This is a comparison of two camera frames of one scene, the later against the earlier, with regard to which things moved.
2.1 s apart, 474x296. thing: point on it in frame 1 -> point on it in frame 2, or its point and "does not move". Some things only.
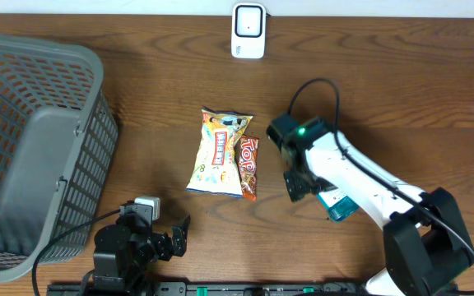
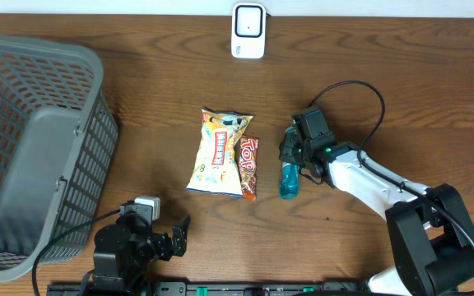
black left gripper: x=179 y=240 does not move
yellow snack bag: x=217 y=165 does not move
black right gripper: x=296 y=187 -> x=284 y=153
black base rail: x=210 y=288 does not move
